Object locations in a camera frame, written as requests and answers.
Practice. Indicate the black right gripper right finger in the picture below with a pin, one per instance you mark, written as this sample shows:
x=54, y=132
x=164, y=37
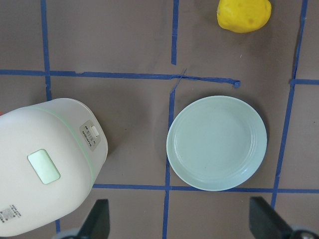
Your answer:
x=266, y=223

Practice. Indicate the yellow lemon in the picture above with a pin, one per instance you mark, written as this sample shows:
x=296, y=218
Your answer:
x=243, y=16

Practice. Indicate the white rice cooker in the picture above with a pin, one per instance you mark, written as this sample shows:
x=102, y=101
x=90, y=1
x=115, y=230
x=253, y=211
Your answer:
x=50, y=156

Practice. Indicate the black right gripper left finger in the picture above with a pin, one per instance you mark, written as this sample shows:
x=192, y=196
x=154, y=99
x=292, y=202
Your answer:
x=96, y=225

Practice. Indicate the light green plate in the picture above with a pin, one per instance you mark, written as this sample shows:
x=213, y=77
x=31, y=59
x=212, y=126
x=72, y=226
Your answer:
x=216, y=143

